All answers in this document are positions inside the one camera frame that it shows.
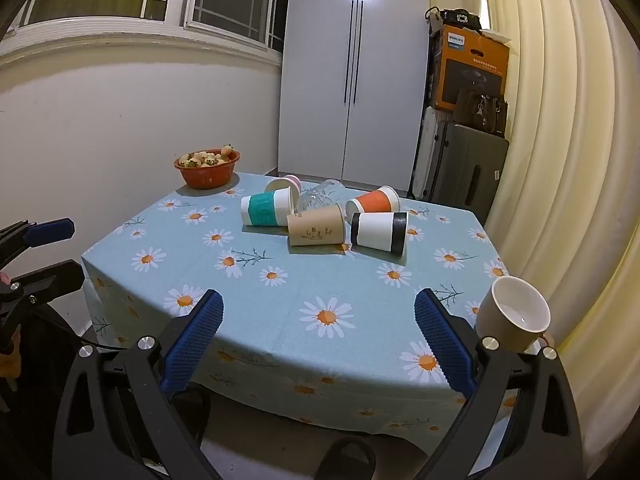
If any silver suitcase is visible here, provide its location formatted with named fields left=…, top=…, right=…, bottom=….
left=410, top=107, right=454, bottom=200

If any white wardrobe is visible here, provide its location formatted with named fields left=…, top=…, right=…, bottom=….
left=277, top=0, right=432, bottom=194

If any dark handbag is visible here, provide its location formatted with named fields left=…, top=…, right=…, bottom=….
left=453, top=87, right=509, bottom=136

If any black and white paper cup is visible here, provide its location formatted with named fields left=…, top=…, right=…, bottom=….
left=350, top=211, right=409, bottom=255

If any beige ceramic mug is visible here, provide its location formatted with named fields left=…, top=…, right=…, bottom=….
left=474, top=275, right=556, bottom=354

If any pink paper cup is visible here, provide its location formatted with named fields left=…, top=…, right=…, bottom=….
left=264, top=175, right=301, bottom=197

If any clear glass cup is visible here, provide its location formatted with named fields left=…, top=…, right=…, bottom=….
left=295, top=178, right=346, bottom=214

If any brown kraft paper cup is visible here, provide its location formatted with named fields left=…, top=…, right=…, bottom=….
left=286, top=204, right=348, bottom=247

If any red plastic bowl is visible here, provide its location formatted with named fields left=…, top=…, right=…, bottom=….
left=174, top=150, right=241, bottom=190

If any orange cardboard box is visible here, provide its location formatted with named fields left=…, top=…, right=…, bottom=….
left=432, top=25, right=511, bottom=114

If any grey suitcase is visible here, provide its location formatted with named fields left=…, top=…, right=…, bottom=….
left=429, top=122, right=510, bottom=212

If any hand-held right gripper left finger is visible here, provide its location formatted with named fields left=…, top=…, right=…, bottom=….
left=51, top=288, right=224, bottom=480

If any pile of small fruits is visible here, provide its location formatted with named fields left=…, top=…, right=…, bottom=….
left=178, top=144, right=236, bottom=169

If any orange and white paper cup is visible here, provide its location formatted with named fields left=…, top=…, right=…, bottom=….
left=345, top=185, right=402, bottom=219

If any black camera bag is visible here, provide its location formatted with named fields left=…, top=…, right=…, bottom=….
left=425, top=7, right=482, bottom=31

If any teal and white paper cup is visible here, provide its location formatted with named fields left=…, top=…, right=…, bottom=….
left=240, top=187, right=296, bottom=229

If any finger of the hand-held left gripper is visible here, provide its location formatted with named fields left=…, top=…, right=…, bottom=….
left=0, top=217, right=76, bottom=272
left=0, top=259, right=84, bottom=317

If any blue daisy print tablecloth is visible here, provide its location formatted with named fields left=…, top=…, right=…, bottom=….
left=80, top=172, right=512, bottom=445

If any black slipper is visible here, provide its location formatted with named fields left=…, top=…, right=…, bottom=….
left=315, top=435, right=377, bottom=480

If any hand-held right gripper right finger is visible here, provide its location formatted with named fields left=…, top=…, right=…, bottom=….
left=414, top=287, right=586, bottom=480

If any cream curtain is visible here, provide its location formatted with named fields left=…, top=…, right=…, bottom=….
left=479, top=0, right=640, bottom=413

